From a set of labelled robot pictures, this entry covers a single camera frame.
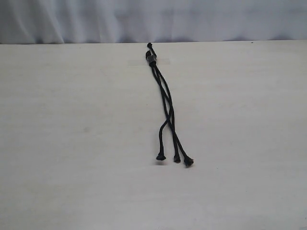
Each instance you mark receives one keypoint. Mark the white backdrop curtain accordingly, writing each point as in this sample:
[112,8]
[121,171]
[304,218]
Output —
[142,21]

